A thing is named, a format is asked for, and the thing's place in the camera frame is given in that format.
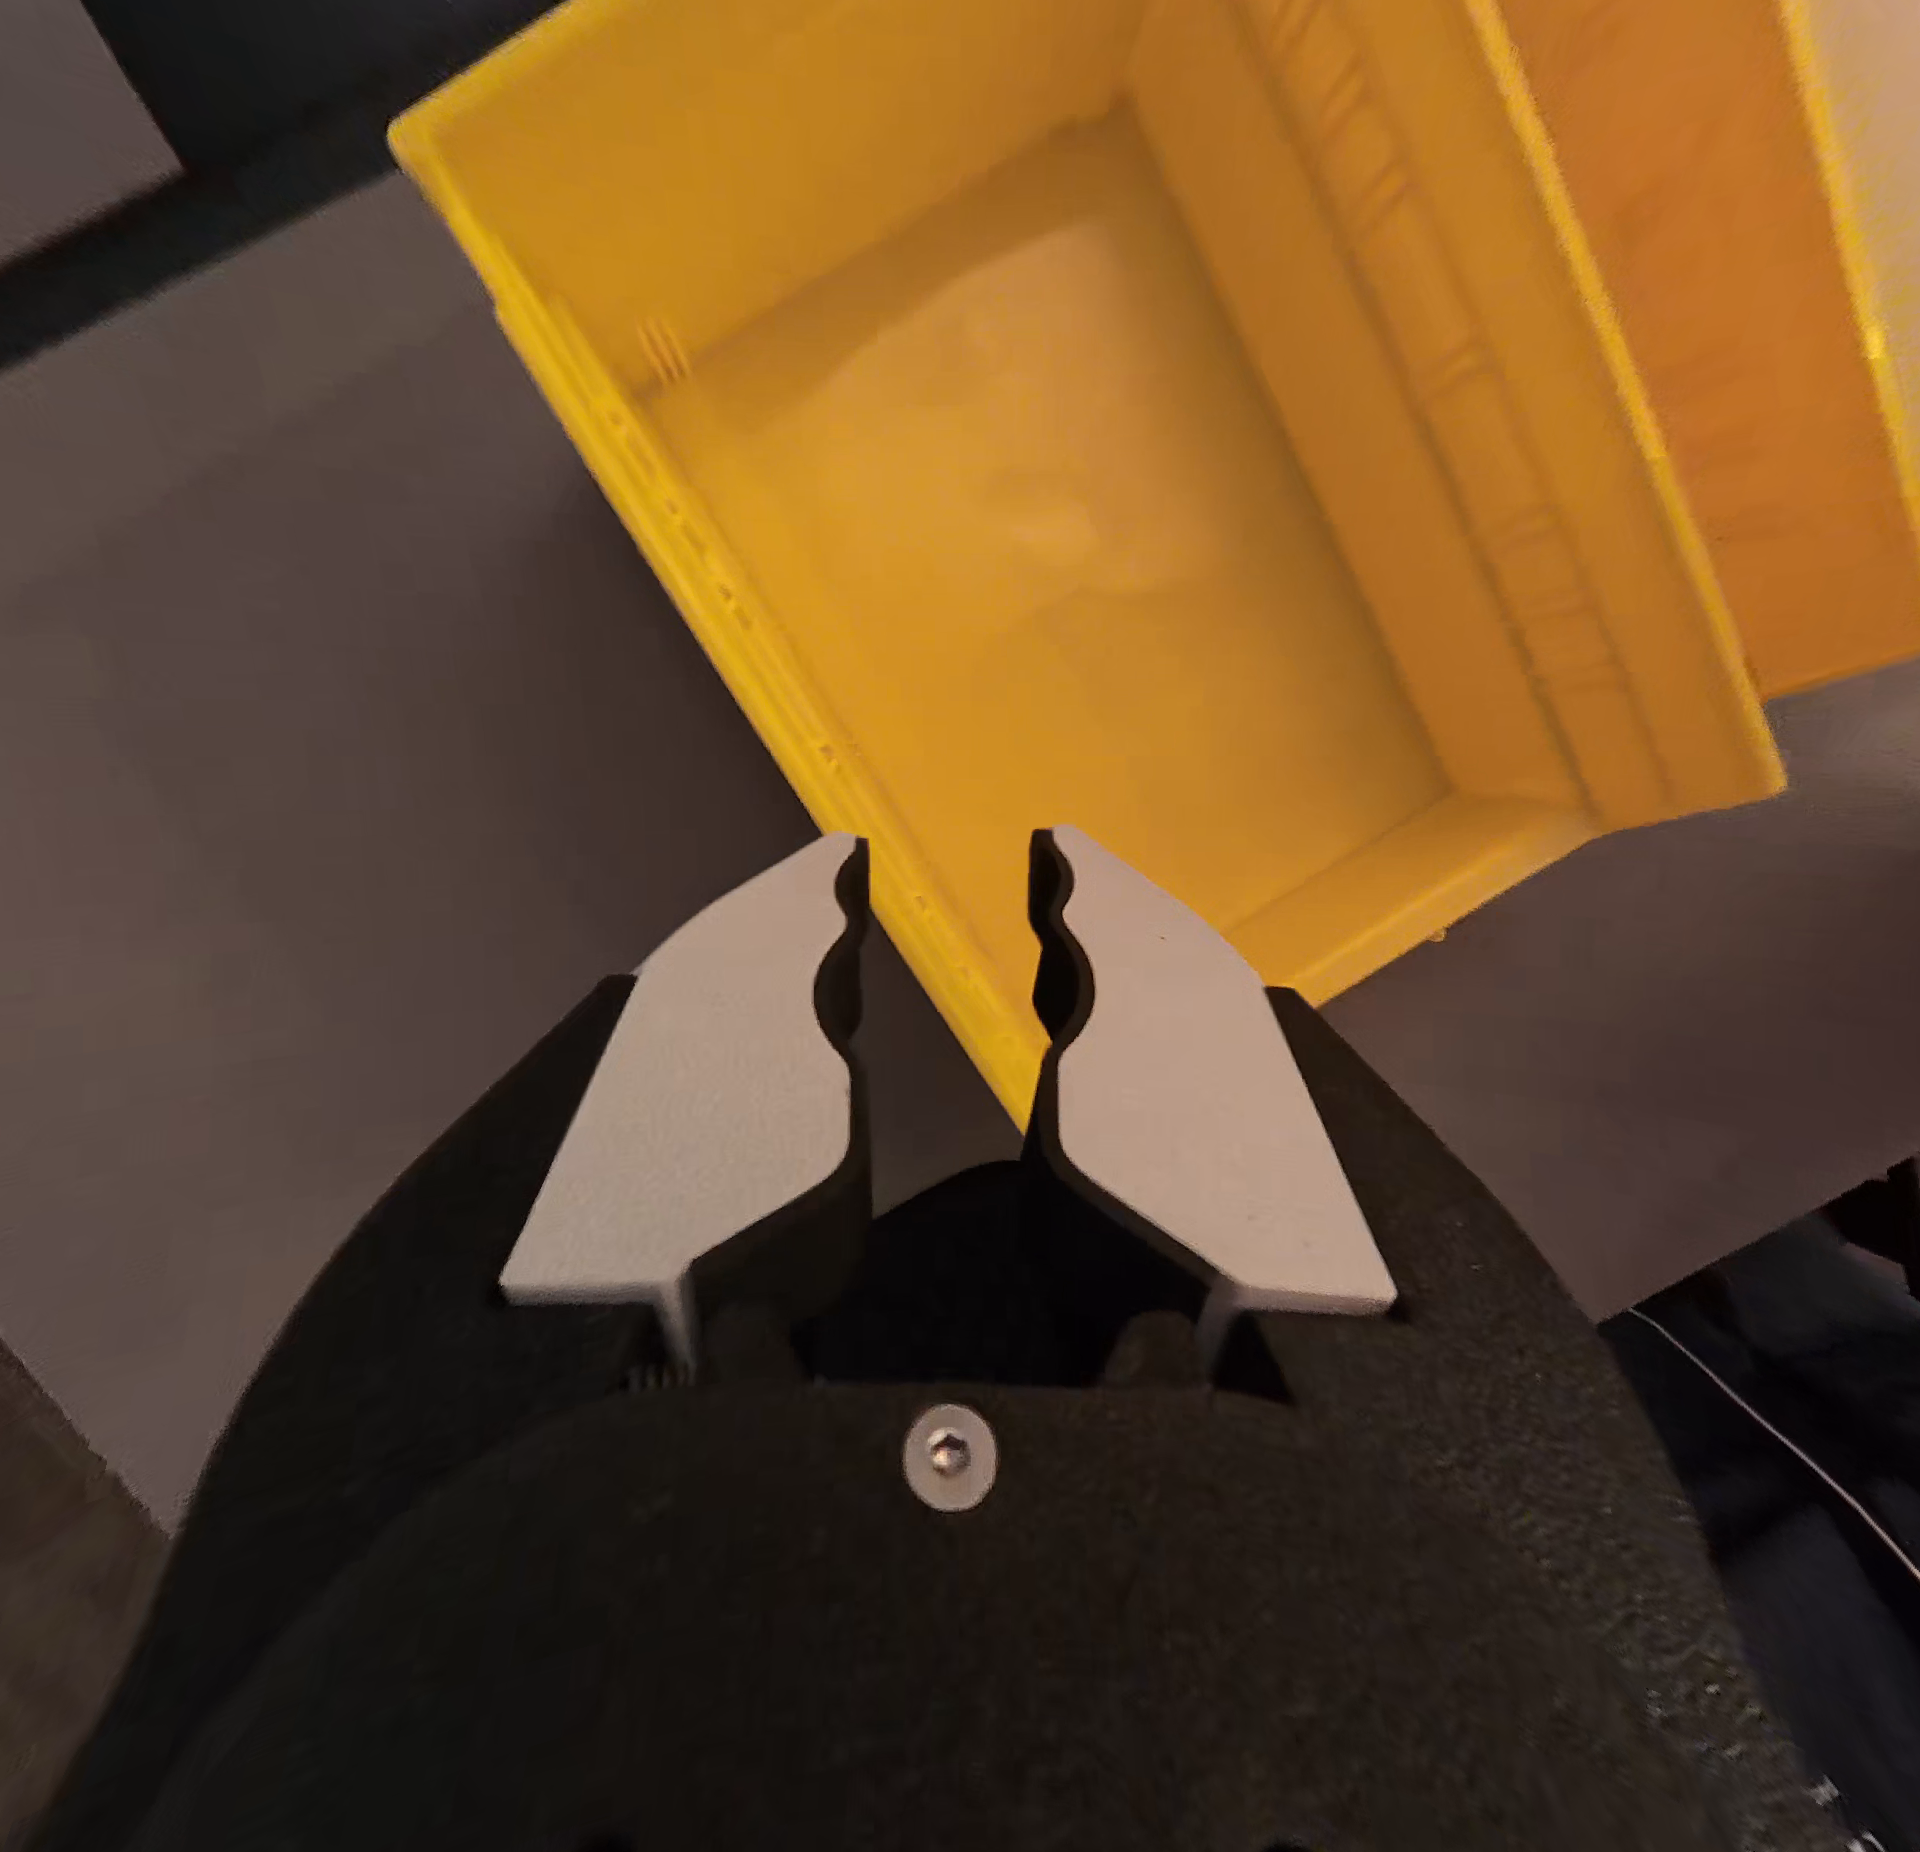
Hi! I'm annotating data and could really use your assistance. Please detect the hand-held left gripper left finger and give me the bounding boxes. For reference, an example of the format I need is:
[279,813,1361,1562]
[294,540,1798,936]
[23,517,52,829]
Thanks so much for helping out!
[503,840,893,1322]

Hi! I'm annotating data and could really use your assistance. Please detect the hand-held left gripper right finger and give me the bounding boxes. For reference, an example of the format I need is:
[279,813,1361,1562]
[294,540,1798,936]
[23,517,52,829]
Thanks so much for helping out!
[1020,827,1399,1322]

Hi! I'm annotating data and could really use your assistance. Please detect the yellow plastic bin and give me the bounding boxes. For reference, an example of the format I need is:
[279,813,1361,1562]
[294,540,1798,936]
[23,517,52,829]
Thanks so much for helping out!
[1470,0,1920,699]
[390,0,1788,1134]

